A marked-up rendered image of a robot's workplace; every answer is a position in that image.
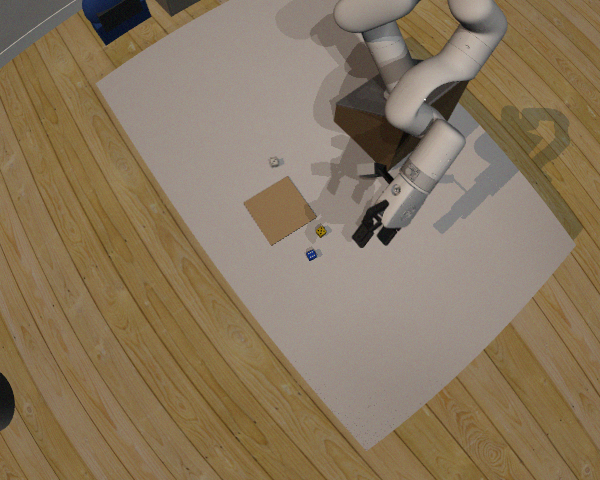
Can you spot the tan mat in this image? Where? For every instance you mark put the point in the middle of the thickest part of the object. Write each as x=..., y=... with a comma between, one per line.
x=279, y=210

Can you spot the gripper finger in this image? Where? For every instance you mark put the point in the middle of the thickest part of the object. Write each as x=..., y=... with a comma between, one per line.
x=365, y=231
x=385, y=235

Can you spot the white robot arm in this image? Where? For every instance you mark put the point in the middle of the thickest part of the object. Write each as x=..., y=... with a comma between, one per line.
x=482, y=26

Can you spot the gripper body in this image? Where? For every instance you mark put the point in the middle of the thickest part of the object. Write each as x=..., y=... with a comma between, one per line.
x=405, y=199

